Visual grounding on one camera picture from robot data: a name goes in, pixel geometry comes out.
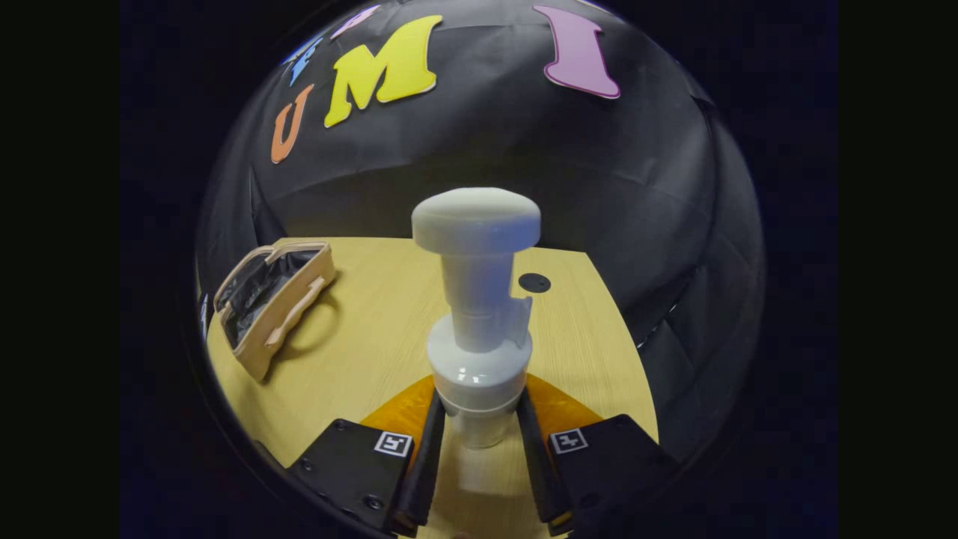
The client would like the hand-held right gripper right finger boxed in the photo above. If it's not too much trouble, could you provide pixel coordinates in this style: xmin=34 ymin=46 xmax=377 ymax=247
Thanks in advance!
xmin=515 ymin=374 xmax=678 ymax=536

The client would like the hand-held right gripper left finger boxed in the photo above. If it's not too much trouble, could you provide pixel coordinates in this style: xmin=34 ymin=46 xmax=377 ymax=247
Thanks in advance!
xmin=288 ymin=374 xmax=448 ymax=536

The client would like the beige suitcase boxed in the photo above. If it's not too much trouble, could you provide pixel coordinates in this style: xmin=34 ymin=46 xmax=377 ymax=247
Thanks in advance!
xmin=213 ymin=241 xmax=338 ymax=383

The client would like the white pump bottle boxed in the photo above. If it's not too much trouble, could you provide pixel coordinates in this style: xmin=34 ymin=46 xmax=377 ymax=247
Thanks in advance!
xmin=411 ymin=187 xmax=542 ymax=495

